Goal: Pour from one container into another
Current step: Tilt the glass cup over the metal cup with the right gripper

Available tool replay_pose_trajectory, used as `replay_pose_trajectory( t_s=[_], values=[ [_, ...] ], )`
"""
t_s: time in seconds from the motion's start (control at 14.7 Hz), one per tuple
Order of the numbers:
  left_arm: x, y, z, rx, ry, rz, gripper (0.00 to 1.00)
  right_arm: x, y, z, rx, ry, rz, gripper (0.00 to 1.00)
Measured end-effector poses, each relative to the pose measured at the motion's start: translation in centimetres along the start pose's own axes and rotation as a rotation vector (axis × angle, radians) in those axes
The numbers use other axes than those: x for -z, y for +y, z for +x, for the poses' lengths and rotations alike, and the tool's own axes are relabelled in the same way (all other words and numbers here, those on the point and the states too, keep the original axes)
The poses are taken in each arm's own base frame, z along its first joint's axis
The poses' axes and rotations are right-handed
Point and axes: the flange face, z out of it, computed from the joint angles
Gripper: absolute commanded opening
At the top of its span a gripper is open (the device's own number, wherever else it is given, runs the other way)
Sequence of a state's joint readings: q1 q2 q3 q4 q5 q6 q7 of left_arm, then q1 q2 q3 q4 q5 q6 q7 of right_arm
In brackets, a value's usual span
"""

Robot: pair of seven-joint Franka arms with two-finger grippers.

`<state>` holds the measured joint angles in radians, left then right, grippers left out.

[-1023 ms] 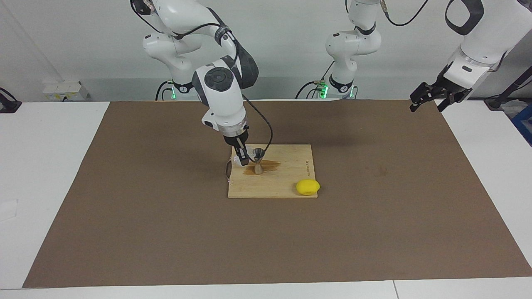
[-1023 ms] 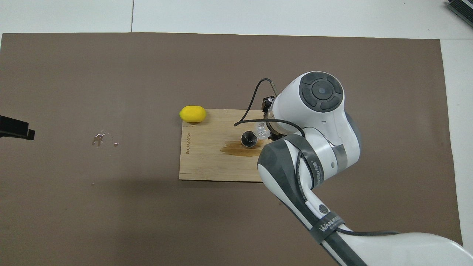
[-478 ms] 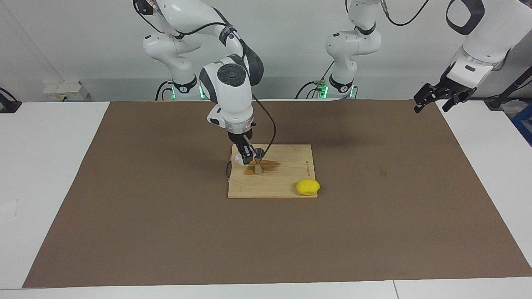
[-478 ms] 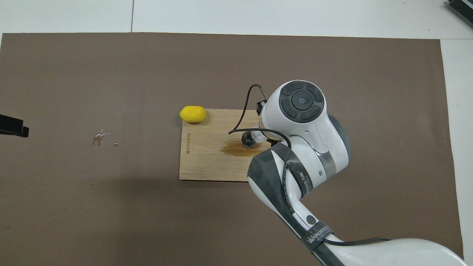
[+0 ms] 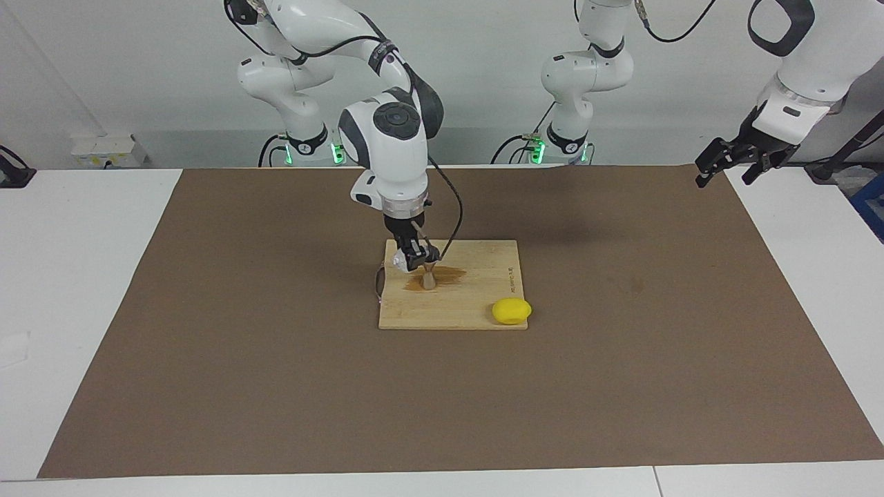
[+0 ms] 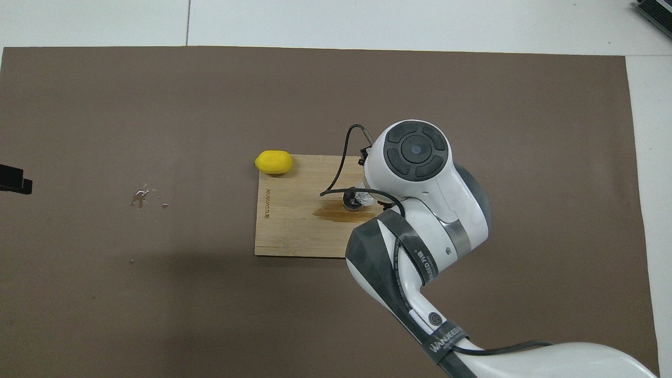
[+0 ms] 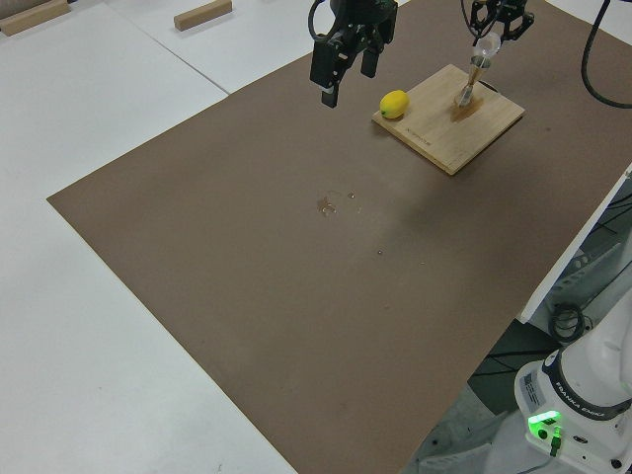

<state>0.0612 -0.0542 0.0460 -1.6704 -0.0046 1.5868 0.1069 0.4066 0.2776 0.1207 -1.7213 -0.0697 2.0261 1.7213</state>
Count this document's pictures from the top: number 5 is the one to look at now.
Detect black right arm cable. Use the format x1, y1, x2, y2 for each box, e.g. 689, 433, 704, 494
224, 0, 463, 262

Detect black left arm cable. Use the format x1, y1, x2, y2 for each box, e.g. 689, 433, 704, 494
634, 0, 715, 43

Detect yellow lemon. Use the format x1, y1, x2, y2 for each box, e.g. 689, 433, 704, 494
492, 298, 533, 326

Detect brown table mat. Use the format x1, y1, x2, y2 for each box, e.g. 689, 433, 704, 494
38, 164, 884, 479

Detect black base cable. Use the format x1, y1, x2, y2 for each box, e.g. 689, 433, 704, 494
491, 104, 557, 165
259, 133, 287, 166

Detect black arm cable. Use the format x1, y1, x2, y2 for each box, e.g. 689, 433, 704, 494
634, 0, 715, 43
224, 0, 463, 262

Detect wooden cutting board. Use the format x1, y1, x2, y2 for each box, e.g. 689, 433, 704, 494
374, 240, 529, 331

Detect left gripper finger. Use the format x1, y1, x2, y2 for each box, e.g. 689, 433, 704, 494
695, 138, 734, 188
743, 155, 781, 185

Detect black left base cable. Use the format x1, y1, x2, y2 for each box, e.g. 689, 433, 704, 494
491, 104, 557, 165

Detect black stand leg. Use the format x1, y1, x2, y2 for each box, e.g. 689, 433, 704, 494
805, 110, 884, 184

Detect black right base cable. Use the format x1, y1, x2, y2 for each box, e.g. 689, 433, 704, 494
259, 133, 287, 166

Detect white wall socket box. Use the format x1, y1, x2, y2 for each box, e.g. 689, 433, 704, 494
71, 135, 147, 168

